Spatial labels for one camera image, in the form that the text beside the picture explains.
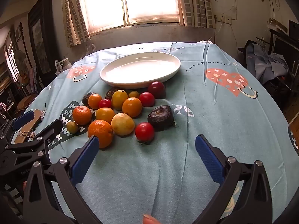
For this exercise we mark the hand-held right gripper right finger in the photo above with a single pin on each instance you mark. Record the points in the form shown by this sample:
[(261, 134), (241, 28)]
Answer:
[(209, 161)]

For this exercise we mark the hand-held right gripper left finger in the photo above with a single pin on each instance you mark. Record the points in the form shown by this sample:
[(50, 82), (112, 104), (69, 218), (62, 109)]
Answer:
[(85, 158)]

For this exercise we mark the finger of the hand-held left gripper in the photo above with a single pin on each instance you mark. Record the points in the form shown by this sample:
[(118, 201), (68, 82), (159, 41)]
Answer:
[(23, 119), (51, 129)]

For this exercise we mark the rough mandarin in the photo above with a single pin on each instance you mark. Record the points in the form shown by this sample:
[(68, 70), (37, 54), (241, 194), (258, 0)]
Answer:
[(81, 115)]

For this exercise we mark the small smooth orange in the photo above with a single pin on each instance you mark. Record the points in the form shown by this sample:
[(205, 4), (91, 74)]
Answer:
[(95, 101)]

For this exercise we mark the small red cherry tomato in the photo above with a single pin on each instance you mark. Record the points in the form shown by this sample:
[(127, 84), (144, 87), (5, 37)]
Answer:
[(105, 103)]

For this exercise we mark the large dark water chestnut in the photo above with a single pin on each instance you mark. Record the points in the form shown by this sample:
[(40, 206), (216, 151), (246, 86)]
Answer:
[(161, 117)]

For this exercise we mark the red tomato with stem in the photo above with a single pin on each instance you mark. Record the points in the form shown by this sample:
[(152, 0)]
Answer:
[(144, 131)]

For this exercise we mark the dark red plum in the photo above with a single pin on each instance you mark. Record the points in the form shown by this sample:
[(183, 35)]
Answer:
[(156, 89)]

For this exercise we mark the white oval plate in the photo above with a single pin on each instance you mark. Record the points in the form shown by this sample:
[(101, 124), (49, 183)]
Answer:
[(140, 68)]

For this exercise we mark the person's right hand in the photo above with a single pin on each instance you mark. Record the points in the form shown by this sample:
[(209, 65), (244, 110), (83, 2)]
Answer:
[(150, 219)]

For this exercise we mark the brown board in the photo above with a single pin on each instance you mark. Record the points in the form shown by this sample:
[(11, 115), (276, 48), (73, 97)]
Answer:
[(29, 123)]

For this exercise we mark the eyeglasses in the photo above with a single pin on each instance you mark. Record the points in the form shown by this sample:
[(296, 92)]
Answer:
[(24, 134)]

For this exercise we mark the light blue printed tablecloth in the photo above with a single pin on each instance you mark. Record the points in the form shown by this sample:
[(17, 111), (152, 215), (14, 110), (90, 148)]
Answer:
[(182, 149)]

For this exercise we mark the large rough orange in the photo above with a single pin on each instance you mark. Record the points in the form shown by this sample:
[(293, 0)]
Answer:
[(100, 133)]

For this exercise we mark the pale yellow round fruit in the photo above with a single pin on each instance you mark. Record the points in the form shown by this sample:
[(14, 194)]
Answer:
[(122, 123)]

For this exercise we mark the standing fan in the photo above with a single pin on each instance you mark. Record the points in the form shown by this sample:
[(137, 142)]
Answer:
[(19, 60)]

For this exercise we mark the white jug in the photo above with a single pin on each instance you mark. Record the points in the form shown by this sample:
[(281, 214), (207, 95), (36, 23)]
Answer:
[(65, 64)]

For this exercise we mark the yellow lemon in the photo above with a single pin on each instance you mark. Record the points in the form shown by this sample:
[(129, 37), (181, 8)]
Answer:
[(119, 99)]

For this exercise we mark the dark framed picture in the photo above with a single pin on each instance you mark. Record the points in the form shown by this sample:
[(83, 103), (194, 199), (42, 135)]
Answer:
[(41, 35)]

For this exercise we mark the checked curtain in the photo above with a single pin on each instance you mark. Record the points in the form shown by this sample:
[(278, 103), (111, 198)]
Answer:
[(74, 16), (196, 4)]

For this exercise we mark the pile of blue clothes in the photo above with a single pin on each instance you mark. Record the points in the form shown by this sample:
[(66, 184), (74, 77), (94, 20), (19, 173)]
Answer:
[(266, 60)]

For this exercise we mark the black monitor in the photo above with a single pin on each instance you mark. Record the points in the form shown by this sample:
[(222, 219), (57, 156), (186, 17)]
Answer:
[(286, 46)]

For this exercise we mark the window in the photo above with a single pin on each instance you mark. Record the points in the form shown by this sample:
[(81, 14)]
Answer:
[(130, 2)]

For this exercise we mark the wall socket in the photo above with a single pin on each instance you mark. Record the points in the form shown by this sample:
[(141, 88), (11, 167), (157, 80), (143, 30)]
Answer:
[(223, 18)]

